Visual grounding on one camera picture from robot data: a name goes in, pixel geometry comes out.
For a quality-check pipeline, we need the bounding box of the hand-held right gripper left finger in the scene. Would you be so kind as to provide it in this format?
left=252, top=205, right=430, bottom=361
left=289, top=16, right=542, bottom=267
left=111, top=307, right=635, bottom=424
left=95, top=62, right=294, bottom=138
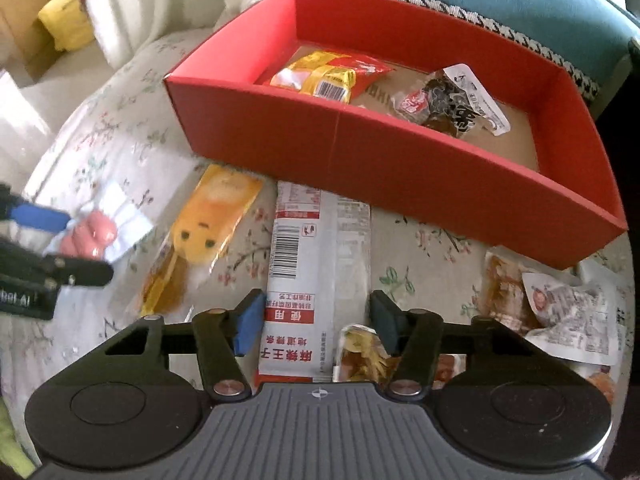
left=95, top=289, right=266, bottom=402

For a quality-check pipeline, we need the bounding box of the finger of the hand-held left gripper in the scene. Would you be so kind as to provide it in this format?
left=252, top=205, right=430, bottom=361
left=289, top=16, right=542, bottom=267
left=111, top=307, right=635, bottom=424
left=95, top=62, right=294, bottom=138
left=0, top=237, right=115, bottom=288
left=0, top=184, right=71, bottom=233

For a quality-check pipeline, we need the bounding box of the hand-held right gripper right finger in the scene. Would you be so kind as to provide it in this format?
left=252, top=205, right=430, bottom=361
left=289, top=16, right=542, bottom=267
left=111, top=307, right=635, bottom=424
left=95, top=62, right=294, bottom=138
left=369, top=290, right=546, bottom=403

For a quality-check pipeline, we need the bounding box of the clear brown snack packet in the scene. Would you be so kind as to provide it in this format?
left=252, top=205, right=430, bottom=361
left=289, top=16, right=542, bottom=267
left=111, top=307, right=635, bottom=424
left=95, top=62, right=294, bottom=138
left=332, top=324, right=468, bottom=391

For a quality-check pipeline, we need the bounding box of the pink sausage snack packet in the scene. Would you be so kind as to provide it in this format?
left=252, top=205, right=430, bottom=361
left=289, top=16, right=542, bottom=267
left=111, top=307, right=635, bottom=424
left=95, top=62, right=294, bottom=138
left=45, top=182, right=153, bottom=263

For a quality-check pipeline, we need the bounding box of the long white snack packet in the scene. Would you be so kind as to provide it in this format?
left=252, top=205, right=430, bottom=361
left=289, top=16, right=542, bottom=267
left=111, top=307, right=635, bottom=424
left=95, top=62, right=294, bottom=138
left=255, top=180, right=372, bottom=386

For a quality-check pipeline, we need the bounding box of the yellow face snack packet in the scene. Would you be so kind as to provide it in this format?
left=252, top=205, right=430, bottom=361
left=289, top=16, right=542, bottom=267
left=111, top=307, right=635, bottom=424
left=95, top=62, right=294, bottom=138
left=139, top=164, right=264, bottom=317

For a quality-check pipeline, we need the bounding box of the brown dried snack packet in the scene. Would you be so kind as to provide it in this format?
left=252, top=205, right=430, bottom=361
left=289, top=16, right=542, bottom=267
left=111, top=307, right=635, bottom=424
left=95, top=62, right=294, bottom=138
left=482, top=252, right=541, bottom=331

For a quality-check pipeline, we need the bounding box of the red cardboard box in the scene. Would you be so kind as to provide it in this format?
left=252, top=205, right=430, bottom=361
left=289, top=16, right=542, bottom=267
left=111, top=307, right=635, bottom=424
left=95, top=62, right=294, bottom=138
left=164, top=0, right=628, bottom=271

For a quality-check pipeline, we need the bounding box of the small red snack packet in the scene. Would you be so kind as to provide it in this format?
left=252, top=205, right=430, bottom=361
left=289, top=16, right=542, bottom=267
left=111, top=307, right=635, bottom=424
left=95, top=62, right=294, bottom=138
left=392, top=85, right=436, bottom=116

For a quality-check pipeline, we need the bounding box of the black white snack packet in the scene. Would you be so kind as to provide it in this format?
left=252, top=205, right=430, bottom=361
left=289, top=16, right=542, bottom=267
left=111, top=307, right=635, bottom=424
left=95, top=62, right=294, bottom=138
left=420, top=63, right=511, bottom=139

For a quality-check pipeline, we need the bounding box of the orange snack packet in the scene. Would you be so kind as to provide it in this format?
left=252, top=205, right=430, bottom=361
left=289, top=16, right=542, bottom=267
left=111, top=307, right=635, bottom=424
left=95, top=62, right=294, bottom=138
left=585, top=365, right=620, bottom=411

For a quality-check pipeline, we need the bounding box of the white blanket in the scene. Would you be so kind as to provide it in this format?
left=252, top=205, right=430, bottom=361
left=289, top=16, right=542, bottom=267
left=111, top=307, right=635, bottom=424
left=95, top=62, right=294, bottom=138
left=90, top=0, right=296, bottom=73

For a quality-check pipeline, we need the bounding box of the yellow barcode snack packet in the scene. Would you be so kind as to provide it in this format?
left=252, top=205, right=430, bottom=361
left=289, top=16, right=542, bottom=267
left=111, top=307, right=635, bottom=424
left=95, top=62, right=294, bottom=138
left=270, top=51, right=357, bottom=106

